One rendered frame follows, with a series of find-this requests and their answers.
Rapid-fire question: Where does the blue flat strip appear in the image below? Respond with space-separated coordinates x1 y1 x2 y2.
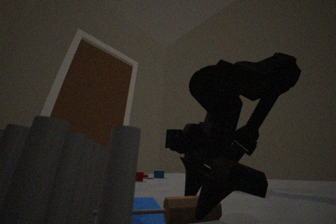
132 197 166 224

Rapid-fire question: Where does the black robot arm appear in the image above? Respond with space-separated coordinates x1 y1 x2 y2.
165 53 301 163

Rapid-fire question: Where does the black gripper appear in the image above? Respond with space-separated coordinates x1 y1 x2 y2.
176 117 268 220

